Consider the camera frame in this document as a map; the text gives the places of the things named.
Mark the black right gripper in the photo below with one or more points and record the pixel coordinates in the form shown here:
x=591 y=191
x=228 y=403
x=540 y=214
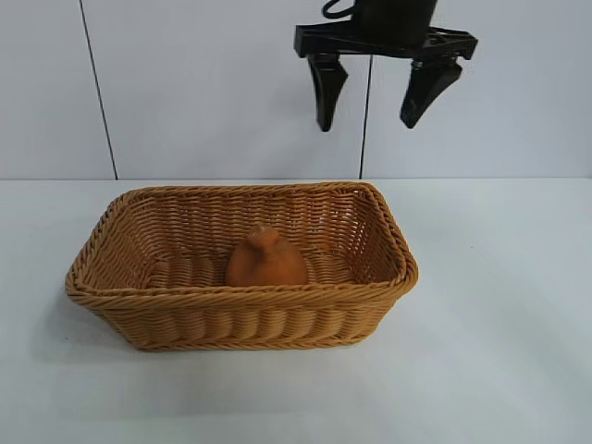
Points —
x=388 y=28

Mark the orange-brown pear-shaped bread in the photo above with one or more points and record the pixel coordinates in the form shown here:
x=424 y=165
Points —
x=266 y=263

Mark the woven wicker basket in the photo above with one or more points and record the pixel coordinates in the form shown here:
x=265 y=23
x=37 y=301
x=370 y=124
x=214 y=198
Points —
x=240 y=314

